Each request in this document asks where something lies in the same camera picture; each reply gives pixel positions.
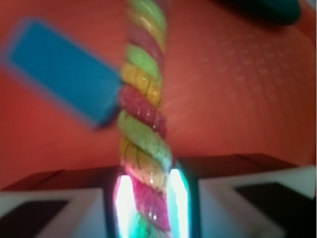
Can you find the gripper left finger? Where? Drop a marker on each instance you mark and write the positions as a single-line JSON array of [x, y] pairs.
[[87, 203]]

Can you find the red plastic tray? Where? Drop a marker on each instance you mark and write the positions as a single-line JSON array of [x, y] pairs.
[[231, 84]]

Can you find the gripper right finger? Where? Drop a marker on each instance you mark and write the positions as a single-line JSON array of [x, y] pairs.
[[241, 196]]

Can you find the blue rectangular block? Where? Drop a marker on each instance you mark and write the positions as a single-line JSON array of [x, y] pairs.
[[51, 64]]

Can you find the dark green oval stone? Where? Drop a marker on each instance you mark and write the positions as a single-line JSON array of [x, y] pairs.
[[278, 12]]

